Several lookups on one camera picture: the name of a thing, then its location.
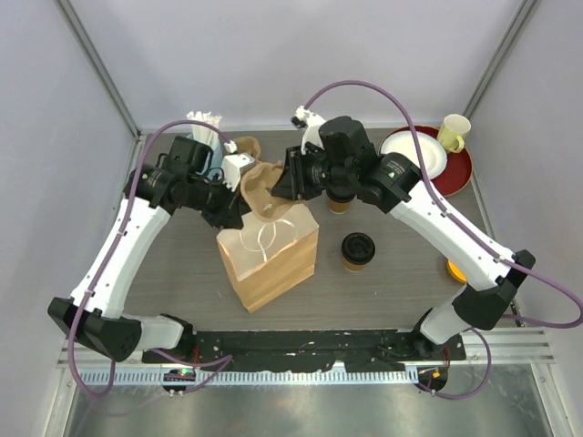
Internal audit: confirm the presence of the black coffee cup lid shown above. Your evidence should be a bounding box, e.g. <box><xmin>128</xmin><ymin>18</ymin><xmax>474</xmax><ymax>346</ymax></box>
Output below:
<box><xmin>341</xmin><ymin>232</ymin><xmax>376</xmax><ymax>265</ymax></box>

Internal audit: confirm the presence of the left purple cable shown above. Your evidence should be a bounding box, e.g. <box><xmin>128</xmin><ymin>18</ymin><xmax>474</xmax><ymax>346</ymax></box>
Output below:
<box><xmin>66</xmin><ymin>118</ymin><xmax>238</xmax><ymax>400</ymax></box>

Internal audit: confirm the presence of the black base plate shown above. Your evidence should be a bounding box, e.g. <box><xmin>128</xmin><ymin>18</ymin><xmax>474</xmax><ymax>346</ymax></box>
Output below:
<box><xmin>142</xmin><ymin>330</ymin><xmax>466</xmax><ymax>373</ymax></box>

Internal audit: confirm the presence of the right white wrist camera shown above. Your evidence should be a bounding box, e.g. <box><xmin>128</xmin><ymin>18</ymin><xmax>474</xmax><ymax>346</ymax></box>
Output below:
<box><xmin>291</xmin><ymin>106</ymin><xmax>326</xmax><ymax>155</ymax></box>

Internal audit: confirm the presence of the aluminium frame rail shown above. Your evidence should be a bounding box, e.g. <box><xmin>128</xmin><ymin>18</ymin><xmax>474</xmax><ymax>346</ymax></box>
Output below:
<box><xmin>74</xmin><ymin>328</ymin><xmax>554</xmax><ymax>392</ymax></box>

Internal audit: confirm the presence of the light blue straw holder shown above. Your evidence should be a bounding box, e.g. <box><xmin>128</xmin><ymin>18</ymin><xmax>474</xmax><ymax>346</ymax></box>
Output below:
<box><xmin>188</xmin><ymin>131</ymin><xmax>223</xmax><ymax>174</ymax></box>

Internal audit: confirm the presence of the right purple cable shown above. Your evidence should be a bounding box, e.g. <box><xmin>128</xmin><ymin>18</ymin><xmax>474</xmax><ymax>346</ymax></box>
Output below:
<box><xmin>302</xmin><ymin>80</ymin><xmax>583</xmax><ymax>401</ymax></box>

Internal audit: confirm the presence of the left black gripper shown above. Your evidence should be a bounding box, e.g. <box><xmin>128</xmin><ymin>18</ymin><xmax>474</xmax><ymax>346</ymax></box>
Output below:
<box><xmin>188</xmin><ymin>173</ymin><xmax>244</xmax><ymax>229</ymax></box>

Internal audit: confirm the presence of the pale yellow mug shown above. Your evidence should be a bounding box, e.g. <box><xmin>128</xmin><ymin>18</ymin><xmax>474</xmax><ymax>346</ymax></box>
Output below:
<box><xmin>436</xmin><ymin>114</ymin><xmax>472</xmax><ymax>153</ymax></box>

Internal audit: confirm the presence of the purple cable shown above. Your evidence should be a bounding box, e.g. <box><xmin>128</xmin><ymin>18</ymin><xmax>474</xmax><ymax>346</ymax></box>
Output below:
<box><xmin>302</xmin><ymin>80</ymin><xmax>583</xmax><ymax>401</ymax></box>
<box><xmin>66</xmin><ymin>118</ymin><xmax>238</xmax><ymax>400</ymax></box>

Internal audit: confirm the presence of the cardboard cup carrier stack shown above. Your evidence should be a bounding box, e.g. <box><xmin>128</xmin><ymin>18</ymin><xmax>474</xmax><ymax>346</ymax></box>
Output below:
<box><xmin>234</xmin><ymin>136</ymin><xmax>261</xmax><ymax>161</ymax></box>

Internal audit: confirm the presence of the white paper plate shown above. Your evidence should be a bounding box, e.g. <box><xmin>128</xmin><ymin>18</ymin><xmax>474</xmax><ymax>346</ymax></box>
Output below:
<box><xmin>380</xmin><ymin>130</ymin><xmax>447</xmax><ymax>180</ymax></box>

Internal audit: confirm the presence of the brown paper bag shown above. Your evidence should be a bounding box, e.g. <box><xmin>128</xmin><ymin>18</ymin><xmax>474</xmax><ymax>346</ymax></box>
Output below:
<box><xmin>217</xmin><ymin>204</ymin><xmax>320</xmax><ymax>313</ymax></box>

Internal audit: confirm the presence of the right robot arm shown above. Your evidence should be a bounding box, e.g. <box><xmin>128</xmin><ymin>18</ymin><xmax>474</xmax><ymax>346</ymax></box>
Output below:
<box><xmin>271</xmin><ymin>114</ymin><xmax>536</xmax><ymax>360</ymax></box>

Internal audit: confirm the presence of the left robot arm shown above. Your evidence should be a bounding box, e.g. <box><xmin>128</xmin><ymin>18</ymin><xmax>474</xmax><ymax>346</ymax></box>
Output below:
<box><xmin>47</xmin><ymin>137</ymin><xmax>257</xmax><ymax>363</ymax></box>

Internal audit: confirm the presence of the single cardboard cup carrier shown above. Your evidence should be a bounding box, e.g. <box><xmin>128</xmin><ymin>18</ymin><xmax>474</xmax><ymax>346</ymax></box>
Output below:
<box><xmin>240</xmin><ymin>161</ymin><xmax>294</xmax><ymax>222</ymax></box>

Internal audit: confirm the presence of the brown paper cup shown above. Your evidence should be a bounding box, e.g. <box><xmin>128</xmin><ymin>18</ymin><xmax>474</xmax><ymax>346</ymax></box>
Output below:
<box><xmin>328</xmin><ymin>198</ymin><xmax>352</xmax><ymax>214</ymax></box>
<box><xmin>343</xmin><ymin>258</ymin><xmax>370</xmax><ymax>272</ymax></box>

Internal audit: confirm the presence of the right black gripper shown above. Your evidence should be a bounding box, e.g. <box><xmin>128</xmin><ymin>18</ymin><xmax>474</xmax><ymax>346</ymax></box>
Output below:
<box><xmin>271</xmin><ymin>145</ymin><xmax>354</xmax><ymax>203</ymax></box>

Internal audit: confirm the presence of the orange bowl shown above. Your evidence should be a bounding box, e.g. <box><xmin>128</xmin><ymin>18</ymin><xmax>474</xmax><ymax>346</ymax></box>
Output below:
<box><xmin>445</xmin><ymin>259</ymin><xmax>466</xmax><ymax>284</ymax></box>

